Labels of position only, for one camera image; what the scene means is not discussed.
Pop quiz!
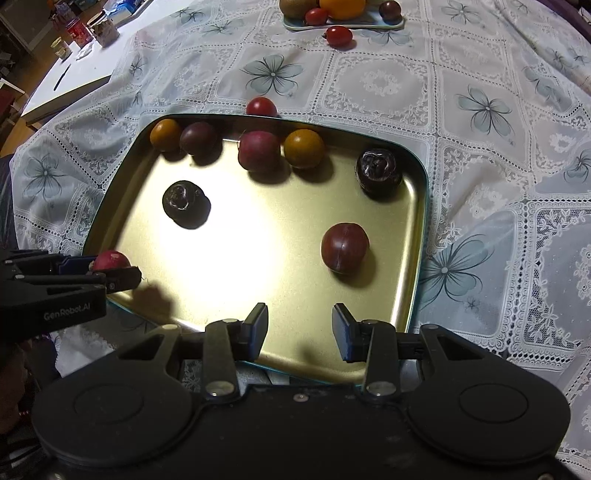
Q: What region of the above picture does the dark water chestnut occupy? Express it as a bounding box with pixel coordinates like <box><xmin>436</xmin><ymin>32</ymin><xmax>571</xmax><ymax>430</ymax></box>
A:
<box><xmin>355</xmin><ymin>148</ymin><xmax>402</xmax><ymax>195</ymax></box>
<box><xmin>162</xmin><ymin>180</ymin><xmax>209</xmax><ymax>227</ymax></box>

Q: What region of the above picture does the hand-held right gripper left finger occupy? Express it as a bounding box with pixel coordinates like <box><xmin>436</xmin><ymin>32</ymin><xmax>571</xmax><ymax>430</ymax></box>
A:
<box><xmin>117</xmin><ymin>302</ymin><xmax>269</xmax><ymax>398</ymax></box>

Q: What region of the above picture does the orange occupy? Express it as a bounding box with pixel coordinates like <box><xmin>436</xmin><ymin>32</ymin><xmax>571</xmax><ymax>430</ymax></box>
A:
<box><xmin>320</xmin><ymin>0</ymin><xmax>368</xmax><ymax>20</ymax></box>

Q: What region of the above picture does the red plum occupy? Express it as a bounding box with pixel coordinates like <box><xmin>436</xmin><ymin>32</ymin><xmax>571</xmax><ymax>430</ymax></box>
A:
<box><xmin>321</xmin><ymin>222</ymin><xmax>370</xmax><ymax>274</ymax></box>

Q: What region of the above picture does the brown kiwi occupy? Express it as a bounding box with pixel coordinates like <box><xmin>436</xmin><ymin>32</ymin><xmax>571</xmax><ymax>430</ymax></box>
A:
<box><xmin>279</xmin><ymin>0</ymin><xmax>315</xmax><ymax>18</ymax></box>

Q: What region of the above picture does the glass jar with brown contents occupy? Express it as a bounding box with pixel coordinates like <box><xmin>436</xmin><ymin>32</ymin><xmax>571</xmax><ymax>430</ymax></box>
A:
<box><xmin>88</xmin><ymin>11</ymin><xmax>121</xmax><ymax>47</ymax></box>

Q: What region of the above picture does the white lace floral tablecloth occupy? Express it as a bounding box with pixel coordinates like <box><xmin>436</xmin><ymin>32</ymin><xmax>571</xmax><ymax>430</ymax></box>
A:
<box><xmin>9</xmin><ymin>0</ymin><xmax>591</xmax><ymax>480</ymax></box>

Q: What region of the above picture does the blue tissue box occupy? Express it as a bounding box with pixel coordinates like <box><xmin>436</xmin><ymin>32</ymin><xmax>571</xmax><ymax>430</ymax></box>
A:
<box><xmin>104</xmin><ymin>0</ymin><xmax>144</xmax><ymax>21</ymax></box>

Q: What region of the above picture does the light green plate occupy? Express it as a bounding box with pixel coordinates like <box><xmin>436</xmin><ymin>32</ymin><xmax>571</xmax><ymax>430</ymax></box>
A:
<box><xmin>281</xmin><ymin>11</ymin><xmax>404</xmax><ymax>32</ymax></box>

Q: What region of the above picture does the red radish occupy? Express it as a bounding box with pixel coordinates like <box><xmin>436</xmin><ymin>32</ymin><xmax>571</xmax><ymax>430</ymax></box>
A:
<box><xmin>92</xmin><ymin>250</ymin><xmax>132</xmax><ymax>273</ymax></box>

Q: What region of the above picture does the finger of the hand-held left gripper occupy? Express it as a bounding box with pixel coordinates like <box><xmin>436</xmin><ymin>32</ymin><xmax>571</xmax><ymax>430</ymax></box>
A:
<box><xmin>2</xmin><ymin>249</ymin><xmax>98</xmax><ymax>277</ymax></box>
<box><xmin>14</xmin><ymin>265</ymin><xmax>142</xmax><ymax>296</ymax></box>

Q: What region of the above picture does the red can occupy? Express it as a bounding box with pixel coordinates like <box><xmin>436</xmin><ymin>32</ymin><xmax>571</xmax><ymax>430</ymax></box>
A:
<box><xmin>65</xmin><ymin>11</ymin><xmax>93</xmax><ymax>47</ymax></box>

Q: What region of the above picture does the pink-red fruit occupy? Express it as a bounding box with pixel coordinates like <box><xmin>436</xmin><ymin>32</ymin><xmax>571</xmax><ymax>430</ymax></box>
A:
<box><xmin>238</xmin><ymin>130</ymin><xmax>281</xmax><ymax>172</ymax></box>

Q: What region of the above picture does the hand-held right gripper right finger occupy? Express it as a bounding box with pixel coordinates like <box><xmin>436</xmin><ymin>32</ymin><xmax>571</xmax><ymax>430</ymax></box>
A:
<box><xmin>331</xmin><ymin>302</ymin><xmax>502</xmax><ymax>397</ymax></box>

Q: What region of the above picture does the gold metal tray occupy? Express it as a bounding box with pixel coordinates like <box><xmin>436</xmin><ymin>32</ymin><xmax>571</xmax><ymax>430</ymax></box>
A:
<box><xmin>82</xmin><ymin>113</ymin><xmax>430</xmax><ymax>386</ymax></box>

